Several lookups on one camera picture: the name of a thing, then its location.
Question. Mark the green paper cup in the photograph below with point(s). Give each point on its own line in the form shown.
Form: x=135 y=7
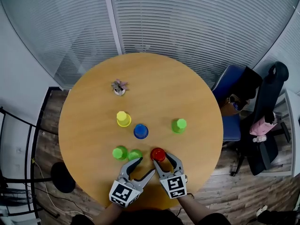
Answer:
x=119 y=152
x=178 y=125
x=134 y=154

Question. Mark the brown handbag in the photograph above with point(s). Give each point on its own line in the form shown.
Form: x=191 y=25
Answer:
x=228 y=109

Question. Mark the pink bag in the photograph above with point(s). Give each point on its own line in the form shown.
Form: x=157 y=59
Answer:
x=260 y=128

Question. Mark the blue chair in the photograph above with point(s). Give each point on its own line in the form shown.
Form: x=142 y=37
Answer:
x=230 y=128

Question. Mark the whiteboard with black stand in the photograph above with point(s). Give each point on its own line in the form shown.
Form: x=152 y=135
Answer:
x=28 y=179

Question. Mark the red plastic cup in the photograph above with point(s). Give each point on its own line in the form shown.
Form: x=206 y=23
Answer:
x=157 y=154

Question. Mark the blue plastic cup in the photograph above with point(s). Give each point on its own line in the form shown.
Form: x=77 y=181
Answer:
x=140 y=130

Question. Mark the black round stool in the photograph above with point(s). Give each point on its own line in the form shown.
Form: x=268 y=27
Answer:
x=62 y=177

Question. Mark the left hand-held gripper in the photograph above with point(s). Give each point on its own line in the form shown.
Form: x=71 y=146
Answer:
x=123 y=193

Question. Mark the yellow plastic cup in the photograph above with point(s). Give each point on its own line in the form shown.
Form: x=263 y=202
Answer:
x=123 y=119

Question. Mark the black office chair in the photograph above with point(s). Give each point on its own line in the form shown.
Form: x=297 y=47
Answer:
x=269 y=95

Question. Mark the black jacket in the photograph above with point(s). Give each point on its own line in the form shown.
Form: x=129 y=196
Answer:
x=252 y=81

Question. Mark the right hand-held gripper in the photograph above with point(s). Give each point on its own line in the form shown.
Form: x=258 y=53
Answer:
x=174 y=186

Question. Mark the person's left forearm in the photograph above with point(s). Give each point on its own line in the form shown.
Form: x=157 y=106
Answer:
x=110 y=214

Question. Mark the person's right forearm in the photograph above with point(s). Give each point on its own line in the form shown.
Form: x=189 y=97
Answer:
x=192 y=207

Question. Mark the small potted plant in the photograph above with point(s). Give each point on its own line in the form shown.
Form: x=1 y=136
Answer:
x=119 y=87

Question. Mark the white plastic bottle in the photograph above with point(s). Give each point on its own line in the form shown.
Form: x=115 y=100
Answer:
x=259 y=139

